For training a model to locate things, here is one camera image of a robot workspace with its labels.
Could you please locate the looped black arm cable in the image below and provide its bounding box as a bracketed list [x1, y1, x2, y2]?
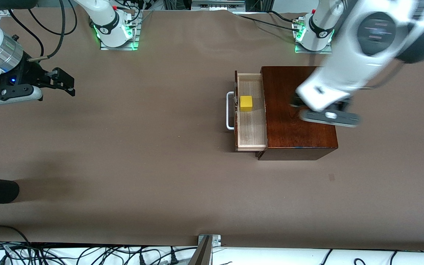
[27, 0, 78, 36]

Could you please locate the silver metal corner bracket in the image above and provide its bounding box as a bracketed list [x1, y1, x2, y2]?
[198, 234, 222, 247]

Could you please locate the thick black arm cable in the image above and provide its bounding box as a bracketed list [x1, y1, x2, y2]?
[27, 0, 68, 61]

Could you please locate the wooden drawer with white handle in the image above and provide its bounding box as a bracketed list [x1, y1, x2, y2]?
[226, 71, 268, 152]

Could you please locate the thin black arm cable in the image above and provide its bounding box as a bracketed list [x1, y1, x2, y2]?
[8, 9, 45, 57]

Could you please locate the dark brown wooden cabinet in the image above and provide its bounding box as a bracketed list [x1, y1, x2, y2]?
[255, 66, 339, 161]

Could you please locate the aluminium profile post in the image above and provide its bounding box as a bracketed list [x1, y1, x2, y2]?
[188, 236, 213, 265]

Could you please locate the black table cable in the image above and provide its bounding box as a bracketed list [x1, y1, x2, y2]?
[265, 11, 301, 23]
[236, 14, 298, 29]

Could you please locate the brown paper table cover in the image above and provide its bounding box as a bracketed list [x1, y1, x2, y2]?
[0, 7, 424, 251]

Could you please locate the aluminium frame structure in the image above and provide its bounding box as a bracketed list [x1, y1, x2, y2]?
[162, 0, 273, 12]

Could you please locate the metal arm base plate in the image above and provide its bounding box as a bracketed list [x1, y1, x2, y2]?
[293, 17, 334, 55]
[100, 17, 141, 51]

